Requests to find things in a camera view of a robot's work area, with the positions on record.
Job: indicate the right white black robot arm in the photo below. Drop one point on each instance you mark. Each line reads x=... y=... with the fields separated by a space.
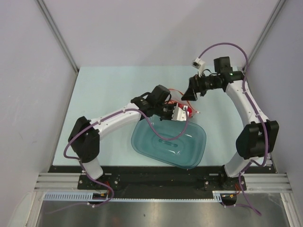
x=259 y=134

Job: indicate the blue transparent plastic tub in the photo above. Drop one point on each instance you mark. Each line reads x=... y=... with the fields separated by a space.
x=185 y=152

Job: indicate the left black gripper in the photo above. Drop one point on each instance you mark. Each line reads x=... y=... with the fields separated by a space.
x=169 y=117

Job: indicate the red toy apple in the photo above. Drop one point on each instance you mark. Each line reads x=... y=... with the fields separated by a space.
x=182 y=110

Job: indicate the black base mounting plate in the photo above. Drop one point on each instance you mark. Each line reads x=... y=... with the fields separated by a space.
x=173 y=193

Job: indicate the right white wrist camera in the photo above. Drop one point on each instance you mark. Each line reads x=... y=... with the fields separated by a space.
x=199 y=65

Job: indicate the clear orange zip top bag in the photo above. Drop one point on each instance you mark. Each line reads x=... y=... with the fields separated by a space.
x=176 y=96

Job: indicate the left aluminium corner post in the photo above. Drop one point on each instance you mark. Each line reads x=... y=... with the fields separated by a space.
x=57 y=34

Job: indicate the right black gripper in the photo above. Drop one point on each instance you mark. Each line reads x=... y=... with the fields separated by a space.
x=196 y=82

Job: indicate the aluminium corner post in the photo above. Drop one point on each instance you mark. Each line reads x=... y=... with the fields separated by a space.
x=265 y=31
x=57 y=34

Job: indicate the white slotted cable duct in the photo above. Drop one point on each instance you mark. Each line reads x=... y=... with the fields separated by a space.
x=96 y=197

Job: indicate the right aluminium corner post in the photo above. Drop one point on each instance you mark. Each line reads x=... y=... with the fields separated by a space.
x=265 y=31

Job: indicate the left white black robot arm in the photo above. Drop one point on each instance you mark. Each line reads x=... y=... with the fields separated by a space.
x=86 y=134

